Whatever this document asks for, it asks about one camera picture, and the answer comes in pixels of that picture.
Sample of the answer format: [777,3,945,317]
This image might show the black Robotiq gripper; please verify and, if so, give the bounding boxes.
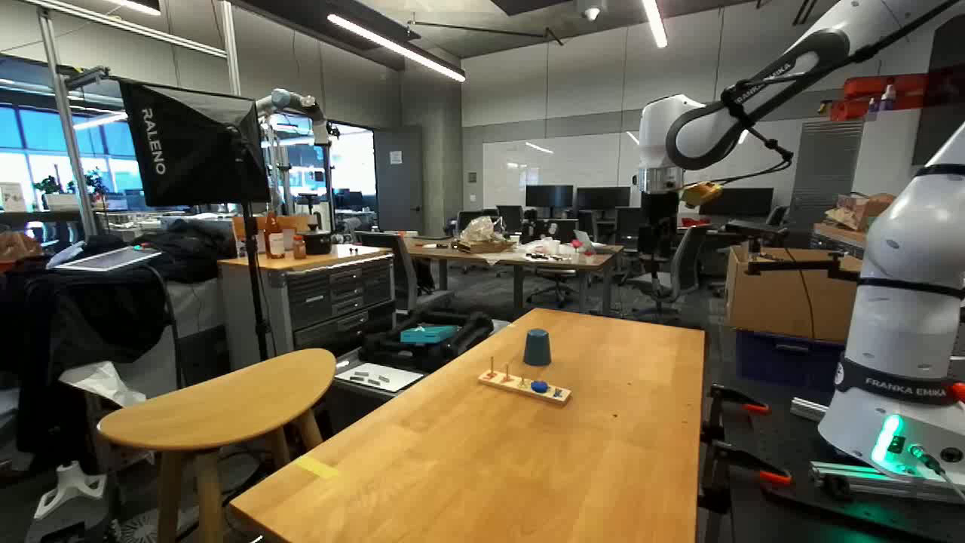
[643,186,685,257]

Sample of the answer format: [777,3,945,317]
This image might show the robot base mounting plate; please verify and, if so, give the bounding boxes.
[786,391,965,507]

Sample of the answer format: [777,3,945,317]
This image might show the wooden peg stand board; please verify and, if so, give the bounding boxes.
[477,352,574,407]

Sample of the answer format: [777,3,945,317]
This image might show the black light stand pole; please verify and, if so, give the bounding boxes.
[241,198,271,363]

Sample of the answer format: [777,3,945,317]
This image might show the black computer monitor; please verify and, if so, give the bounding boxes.
[574,184,636,218]

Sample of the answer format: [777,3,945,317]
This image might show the white crumpled plastic bag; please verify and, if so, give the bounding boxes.
[518,235,590,268]
[453,213,518,257]

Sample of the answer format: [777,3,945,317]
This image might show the long wooden work table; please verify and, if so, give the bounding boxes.
[404,233,627,317]

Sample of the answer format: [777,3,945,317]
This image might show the brown cardboard box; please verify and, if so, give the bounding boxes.
[723,240,865,351]

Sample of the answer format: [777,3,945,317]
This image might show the dark blue cup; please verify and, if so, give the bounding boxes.
[521,327,556,368]

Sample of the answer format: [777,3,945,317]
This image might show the blue plastic bin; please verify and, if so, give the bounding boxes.
[736,329,846,397]

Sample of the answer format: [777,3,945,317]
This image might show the short ceiling light strip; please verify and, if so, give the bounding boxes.
[641,0,674,52]

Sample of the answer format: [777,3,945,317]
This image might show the grey door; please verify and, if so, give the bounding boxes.
[376,123,428,235]

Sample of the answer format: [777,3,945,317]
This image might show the black bag with teal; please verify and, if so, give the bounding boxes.
[359,306,498,378]

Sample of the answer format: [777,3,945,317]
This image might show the long ceiling light strip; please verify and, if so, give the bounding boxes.
[323,9,472,88]

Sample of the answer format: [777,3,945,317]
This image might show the grey drawer tool cabinet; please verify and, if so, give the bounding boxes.
[217,240,398,371]

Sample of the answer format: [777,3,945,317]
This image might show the orange bottles on cabinet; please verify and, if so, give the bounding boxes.
[259,212,312,263]

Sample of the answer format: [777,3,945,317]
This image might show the round wooden stool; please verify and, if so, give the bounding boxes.
[98,344,341,543]

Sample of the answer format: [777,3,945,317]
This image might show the black softbox light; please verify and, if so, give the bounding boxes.
[118,79,276,212]

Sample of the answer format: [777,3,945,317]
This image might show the white flat tray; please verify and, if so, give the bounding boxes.
[52,240,165,277]

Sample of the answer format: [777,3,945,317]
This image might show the black cloth draped furniture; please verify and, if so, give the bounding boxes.
[0,248,179,471]

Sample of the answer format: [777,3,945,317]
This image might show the white object on floor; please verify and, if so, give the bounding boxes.
[22,458,112,543]

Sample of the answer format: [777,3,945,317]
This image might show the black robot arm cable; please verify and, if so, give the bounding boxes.
[664,0,965,172]

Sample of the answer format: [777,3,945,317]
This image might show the black clamp with red handles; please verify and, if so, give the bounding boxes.
[699,382,801,516]

